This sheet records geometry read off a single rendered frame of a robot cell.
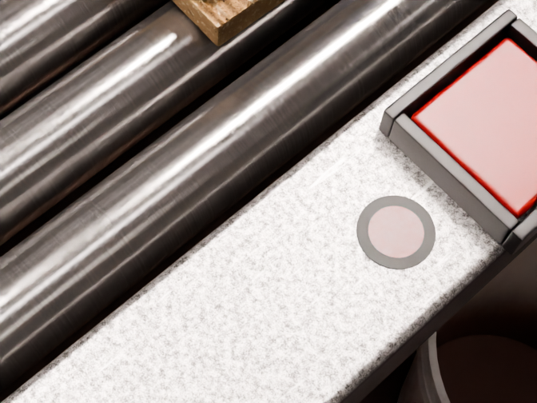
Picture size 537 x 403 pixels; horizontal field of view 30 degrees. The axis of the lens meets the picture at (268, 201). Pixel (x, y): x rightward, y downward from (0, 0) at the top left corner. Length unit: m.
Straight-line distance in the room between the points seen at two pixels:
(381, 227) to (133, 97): 0.12
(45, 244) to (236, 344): 0.08
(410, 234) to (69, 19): 0.17
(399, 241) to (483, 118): 0.06
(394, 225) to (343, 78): 0.07
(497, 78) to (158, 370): 0.18
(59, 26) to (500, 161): 0.20
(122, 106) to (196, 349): 0.11
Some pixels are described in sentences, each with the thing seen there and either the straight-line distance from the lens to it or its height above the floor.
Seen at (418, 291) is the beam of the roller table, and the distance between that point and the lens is 0.40.
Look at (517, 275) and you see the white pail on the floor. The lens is 1.19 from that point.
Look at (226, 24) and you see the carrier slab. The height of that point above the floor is 0.93.
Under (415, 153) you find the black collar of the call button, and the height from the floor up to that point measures 0.92.
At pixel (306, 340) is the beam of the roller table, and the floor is 0.92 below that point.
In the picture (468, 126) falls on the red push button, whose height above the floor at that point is 0.93.
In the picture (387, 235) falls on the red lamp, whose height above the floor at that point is 0.92.
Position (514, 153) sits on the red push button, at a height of 0.93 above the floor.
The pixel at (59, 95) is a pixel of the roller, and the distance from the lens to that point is 0.43.
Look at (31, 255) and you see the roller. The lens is 0.40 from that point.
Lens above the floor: 1.28
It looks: 66 degrees down
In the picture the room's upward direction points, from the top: 5 degrees clockwise
